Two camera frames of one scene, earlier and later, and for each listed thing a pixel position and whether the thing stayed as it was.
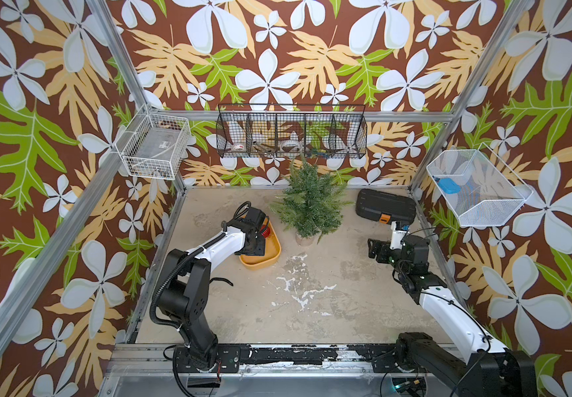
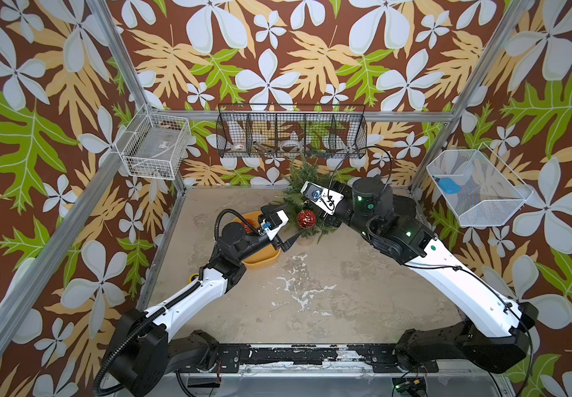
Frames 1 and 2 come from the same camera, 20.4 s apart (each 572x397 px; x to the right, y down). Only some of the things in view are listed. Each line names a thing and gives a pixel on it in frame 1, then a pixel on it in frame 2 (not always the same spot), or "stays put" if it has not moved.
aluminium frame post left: x=99 y=11 stays put
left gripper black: x=260 y=249 → x=267 y=210
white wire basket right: x=490 y=193 stays put
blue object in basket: x=449 y=186 stays put
